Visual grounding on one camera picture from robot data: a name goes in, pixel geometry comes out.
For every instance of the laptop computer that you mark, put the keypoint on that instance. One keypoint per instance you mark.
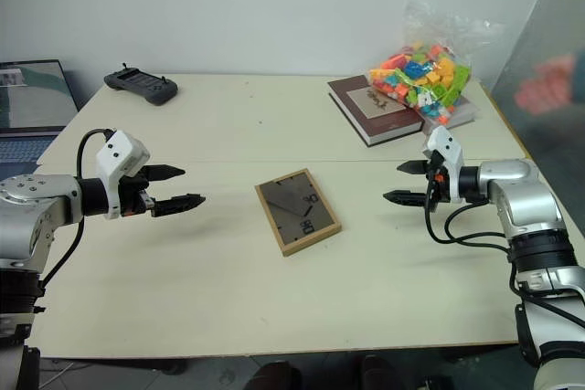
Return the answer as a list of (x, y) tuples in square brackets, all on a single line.
[(27, 107)]

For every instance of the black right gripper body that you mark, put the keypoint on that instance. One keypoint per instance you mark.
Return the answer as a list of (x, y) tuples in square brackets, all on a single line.
[(435, 180)]

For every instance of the black handheld controller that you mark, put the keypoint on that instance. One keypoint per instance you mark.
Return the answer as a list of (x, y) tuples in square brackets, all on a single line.
[(141, 84)]

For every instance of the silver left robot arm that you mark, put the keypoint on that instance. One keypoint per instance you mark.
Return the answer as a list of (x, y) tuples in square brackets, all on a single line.
[(27, 207)]

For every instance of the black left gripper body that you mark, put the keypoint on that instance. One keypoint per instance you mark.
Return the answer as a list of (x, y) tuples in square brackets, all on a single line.
[(132, 196)]

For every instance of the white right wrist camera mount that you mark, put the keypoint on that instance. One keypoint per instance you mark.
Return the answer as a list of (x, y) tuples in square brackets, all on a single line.
[(445, 148)]

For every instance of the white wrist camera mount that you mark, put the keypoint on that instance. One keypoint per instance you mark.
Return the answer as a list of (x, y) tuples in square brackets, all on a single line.
[(120, 152), (445, 148)]

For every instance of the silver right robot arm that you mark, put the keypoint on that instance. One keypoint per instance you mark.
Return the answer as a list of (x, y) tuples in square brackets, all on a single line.
[(525, 198)]

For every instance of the white book under bag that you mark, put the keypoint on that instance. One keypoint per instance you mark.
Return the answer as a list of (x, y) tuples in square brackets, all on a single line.
[(459, 111)]

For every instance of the dark red hardcover book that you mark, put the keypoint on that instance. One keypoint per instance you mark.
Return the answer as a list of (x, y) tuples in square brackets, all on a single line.
[(375, 109)]

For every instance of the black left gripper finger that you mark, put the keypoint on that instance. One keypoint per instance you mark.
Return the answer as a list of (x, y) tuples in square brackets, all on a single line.
[(165, 173), (179, 204)]

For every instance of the wooden picture frame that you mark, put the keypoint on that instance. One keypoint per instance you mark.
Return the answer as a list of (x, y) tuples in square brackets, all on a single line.
[(298, 212)]

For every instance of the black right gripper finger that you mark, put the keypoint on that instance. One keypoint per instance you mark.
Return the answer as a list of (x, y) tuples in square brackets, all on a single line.
[(413, 166), (404, 198)]

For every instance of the dark rounded shape under table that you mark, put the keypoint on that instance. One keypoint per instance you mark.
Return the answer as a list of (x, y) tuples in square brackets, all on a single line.
[(279, 376)]

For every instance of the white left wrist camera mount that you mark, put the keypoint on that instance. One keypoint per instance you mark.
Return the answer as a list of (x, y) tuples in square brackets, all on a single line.
[(120, 152)]

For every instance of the bag of colourful toy bricks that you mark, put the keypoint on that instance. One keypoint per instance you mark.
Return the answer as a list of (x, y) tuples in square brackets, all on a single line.
[(422, 81)]

